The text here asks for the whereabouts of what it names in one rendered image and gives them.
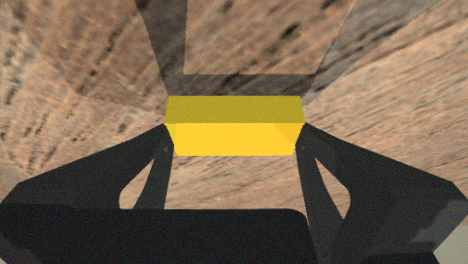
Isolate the yellow block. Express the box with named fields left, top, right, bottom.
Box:
left=164, top=96, right=305, bottom=155

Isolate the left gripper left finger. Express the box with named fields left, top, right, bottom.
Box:
left=0, top=123, right=174, bottom=209

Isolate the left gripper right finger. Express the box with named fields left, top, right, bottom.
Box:
left=295, top=122, right=468, bottom=264

